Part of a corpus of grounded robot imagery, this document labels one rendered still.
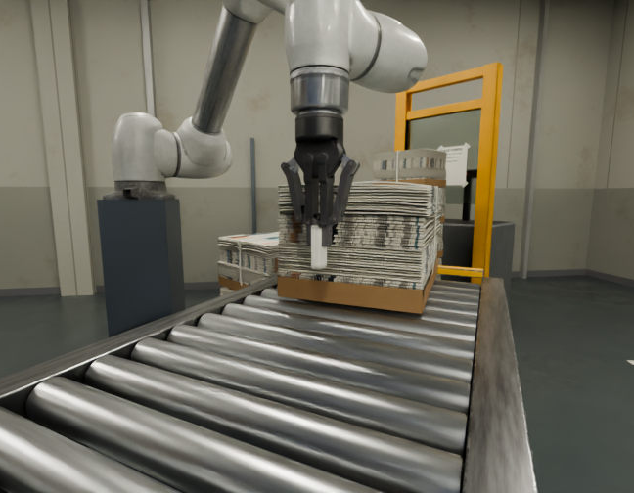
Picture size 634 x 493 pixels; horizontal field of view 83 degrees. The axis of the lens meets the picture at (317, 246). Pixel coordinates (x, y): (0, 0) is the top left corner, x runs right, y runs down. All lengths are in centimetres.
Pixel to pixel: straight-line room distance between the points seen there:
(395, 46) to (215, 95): 71
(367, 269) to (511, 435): 37
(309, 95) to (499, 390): 44
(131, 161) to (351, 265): 84
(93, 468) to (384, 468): 23
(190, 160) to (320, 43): 85
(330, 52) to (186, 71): 370
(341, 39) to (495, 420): 50
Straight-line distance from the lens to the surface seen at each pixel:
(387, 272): 66
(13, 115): 468
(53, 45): 453
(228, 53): 119
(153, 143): 130
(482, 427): 40
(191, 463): 36
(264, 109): 408
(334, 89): 55
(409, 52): 69
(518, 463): 37
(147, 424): 41
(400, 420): 40
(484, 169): 268
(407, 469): 35
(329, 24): 57
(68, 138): 432
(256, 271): 144
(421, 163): 227
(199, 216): 403
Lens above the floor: 101
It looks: 8 degrees down
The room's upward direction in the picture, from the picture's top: straight up
